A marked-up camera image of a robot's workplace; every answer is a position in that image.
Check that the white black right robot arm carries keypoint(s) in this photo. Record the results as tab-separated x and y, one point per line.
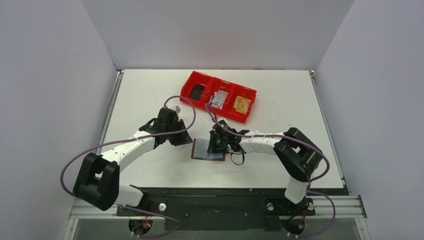
299	156

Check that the white grey cards in bin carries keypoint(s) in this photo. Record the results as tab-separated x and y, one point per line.
218	99

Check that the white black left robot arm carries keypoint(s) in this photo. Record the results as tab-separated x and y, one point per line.
98	180

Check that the aluminium front rail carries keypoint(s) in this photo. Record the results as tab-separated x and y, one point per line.
346	207

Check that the brown leather card holder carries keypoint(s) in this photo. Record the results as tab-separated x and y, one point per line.
200	151

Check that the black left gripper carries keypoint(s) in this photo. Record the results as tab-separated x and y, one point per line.
183	139

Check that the black card in bin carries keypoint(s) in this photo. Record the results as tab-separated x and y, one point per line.
197	92

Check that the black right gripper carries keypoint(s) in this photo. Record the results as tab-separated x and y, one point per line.
216	141

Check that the red three-compartment plastic bin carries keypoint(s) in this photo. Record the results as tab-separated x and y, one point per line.
229	100

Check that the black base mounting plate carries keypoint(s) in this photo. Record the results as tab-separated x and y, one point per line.
271	209

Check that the yellow card in bin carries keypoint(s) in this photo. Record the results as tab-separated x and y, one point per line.
241	104

